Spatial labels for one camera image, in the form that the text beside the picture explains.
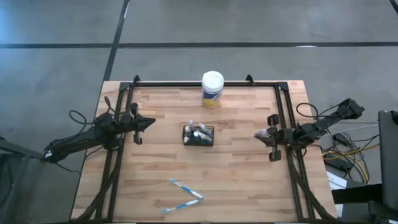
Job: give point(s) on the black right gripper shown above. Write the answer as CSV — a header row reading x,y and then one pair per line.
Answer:
x,y
284,137

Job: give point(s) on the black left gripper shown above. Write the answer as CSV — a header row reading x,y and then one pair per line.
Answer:
x,y
127,124

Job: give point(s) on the green white toothbrush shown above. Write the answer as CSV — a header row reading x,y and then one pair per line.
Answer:
x,y
206,137
187,128

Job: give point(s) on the grey blue toothbrush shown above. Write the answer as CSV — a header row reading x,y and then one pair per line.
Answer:
x,y
186,140

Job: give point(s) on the white orange toothbrush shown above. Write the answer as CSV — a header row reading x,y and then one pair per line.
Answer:
x,y
190,123

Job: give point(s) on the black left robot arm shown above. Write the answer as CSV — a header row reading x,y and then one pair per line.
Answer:
x,y
74,143

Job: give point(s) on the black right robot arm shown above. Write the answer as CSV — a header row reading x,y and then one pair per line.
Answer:
x,y
323,124

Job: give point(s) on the white-lidded wipes canister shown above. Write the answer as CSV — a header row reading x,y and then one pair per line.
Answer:
x,y
212,88

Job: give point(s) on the black power brick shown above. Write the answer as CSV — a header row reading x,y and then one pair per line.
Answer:
x,y
339,163

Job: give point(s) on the white paper sheet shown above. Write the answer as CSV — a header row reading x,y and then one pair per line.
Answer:
x,y
335,182

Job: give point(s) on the black equipment stand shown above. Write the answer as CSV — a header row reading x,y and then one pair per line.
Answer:
x,y
357,194

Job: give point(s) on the dark grey monitor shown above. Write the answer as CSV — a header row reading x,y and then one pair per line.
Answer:
x,y
388,155

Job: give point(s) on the grey metal stand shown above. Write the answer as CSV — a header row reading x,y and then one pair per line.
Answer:
x,y
18,152

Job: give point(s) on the black aluminium table frame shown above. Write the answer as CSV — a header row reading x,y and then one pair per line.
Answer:
x,y
171,84

